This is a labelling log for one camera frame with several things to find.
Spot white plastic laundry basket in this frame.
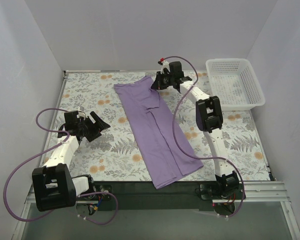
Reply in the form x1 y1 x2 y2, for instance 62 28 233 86
205 58 266 112

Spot purple t shirt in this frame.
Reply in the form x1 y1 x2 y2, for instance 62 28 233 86
114 76 203 189

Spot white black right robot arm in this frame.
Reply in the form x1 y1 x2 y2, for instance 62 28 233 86
151 58 240 199

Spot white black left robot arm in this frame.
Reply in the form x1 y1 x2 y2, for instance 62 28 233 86
32 110 110 212

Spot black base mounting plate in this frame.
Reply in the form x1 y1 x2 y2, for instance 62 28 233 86
93 181 244 212

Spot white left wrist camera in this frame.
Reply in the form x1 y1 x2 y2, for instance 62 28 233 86
77 106 87 120

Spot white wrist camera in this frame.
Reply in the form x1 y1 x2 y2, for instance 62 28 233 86
158 58 170 75
77 106 87 120

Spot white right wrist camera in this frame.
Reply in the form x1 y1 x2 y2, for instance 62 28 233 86
158 58 170 75

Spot aluminium frame rail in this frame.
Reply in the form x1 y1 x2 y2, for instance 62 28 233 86
13 181 300 240

